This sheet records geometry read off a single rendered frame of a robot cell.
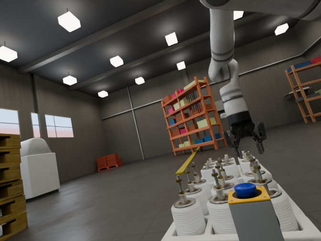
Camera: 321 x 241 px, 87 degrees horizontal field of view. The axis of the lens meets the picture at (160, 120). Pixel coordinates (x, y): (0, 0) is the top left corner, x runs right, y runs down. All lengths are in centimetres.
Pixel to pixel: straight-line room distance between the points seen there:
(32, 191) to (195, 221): 473
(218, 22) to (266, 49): 1233
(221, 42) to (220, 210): 47
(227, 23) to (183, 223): 58
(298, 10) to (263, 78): 1169
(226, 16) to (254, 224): 48
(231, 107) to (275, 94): 1148
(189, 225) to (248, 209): 26
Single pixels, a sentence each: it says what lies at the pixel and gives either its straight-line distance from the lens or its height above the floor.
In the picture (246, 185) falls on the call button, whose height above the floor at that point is 33.
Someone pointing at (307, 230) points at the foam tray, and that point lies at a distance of 57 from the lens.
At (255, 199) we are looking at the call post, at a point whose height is 31.
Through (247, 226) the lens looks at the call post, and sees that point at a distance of 38.
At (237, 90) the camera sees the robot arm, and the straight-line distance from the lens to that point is 66.
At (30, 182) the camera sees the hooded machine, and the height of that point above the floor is 41.
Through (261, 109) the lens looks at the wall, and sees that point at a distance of 1172.
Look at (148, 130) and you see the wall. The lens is 1186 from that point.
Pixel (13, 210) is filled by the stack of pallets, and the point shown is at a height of 21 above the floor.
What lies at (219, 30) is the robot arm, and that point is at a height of 72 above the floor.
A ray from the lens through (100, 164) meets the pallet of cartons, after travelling 1145.
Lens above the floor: 44
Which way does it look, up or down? 9 degrees up
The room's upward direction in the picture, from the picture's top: 14 degrees counter-clockwise
